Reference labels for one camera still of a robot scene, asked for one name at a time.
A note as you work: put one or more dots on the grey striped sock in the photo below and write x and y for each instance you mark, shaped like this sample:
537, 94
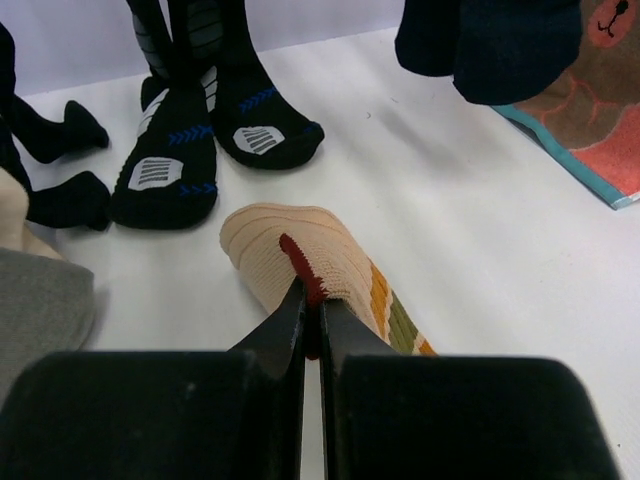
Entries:
47, 305

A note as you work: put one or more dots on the beige brown striped sock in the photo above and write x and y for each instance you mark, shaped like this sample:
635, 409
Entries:
15, 234

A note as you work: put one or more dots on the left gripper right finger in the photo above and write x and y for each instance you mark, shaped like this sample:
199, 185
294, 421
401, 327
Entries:
348, 346

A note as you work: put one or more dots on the orange bear towel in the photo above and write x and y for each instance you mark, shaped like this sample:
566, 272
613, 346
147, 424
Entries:
588, 119

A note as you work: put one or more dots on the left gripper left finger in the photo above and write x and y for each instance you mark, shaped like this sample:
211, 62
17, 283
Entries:
277, 341

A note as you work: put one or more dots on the black blue sport sock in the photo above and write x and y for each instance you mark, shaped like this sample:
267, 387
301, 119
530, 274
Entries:
252, 121
168, 181

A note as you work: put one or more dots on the red beige striped sock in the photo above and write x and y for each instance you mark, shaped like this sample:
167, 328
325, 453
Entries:
271, 245

